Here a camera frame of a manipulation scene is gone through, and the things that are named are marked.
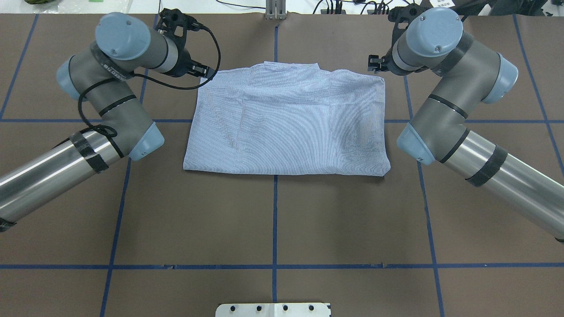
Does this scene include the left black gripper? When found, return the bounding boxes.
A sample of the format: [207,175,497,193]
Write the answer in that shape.
[174,49,217,80]

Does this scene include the aluminium frame post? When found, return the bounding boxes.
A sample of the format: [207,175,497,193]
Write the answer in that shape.
[265,0,287,20]

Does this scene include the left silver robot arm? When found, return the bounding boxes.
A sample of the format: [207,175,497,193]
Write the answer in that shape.
[0,8,220,232]

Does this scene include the light blue striped shirt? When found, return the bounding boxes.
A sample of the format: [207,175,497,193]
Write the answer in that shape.
[183,62,391,177]

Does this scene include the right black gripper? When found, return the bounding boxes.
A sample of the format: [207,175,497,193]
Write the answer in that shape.
[368,48,399,75]

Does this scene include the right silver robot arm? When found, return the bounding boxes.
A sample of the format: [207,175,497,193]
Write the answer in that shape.
[368,4,564,243]

